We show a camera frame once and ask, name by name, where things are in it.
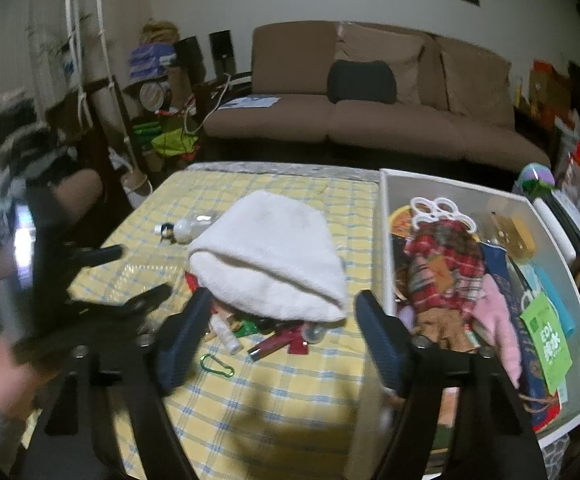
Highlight green paper tag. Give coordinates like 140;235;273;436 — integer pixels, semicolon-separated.
520;292;570;396

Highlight white plastic ring holder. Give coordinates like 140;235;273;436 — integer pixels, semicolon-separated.
410;196;475;233

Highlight stack of purple packets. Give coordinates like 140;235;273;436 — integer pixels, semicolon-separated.
129;42;178;81

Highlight yellow checked cloth desktop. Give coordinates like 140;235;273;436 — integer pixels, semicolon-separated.
67;162;401;480

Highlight black cushion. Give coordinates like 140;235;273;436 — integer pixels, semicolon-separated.
327;59;398;106

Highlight brown sofa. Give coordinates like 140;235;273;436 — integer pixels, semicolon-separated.
202;21;553;171

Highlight white rope ladder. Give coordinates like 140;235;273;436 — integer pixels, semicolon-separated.
62;0;143;176

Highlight white fluffy towel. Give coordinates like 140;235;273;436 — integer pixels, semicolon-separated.
188;190;349;322

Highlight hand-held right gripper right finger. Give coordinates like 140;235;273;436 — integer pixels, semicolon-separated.
354;290;545;480

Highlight red packet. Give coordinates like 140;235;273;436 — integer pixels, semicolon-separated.
247;325;315;361

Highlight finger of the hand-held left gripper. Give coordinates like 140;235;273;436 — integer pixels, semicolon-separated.
72;283;172;320
70;244;125;267

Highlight green carabiner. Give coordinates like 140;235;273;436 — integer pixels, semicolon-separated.
200;354;235;377

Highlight black speaker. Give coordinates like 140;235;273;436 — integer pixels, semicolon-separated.
209;31;235;73

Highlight purple green round toy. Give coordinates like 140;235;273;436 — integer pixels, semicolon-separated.
517;162;555;193

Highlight pink cloth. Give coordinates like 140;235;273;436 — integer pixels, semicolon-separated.
472;275;523;388

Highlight penguin figure clear bottle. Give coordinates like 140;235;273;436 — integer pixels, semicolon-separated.
154;212;219;244

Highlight white storage box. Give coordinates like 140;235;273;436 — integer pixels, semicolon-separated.
362;167;580;478

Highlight small white bottle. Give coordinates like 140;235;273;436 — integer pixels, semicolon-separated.
210;314;243;353

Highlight red plaid cloth doll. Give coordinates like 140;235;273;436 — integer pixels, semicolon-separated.
402;222;488;356

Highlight light brown pillow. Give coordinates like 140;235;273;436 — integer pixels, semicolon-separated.
335;35;425;103

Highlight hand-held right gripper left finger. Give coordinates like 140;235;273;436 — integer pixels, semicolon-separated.
20;286;215;480

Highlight small yellow cardboard box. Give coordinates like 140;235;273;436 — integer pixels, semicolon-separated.
490;212;538;256

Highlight green bag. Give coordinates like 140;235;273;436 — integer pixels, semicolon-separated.
135;120;201;158

